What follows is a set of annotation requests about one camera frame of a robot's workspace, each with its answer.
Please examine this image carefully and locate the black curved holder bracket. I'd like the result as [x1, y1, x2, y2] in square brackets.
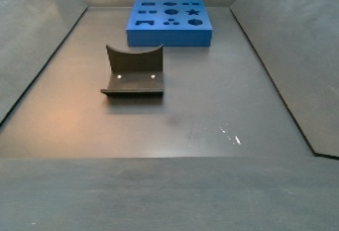
[100, 46, 164, 96]

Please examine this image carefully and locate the blue shape sorter block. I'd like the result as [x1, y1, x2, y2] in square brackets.
[125, 0, 214, 47]

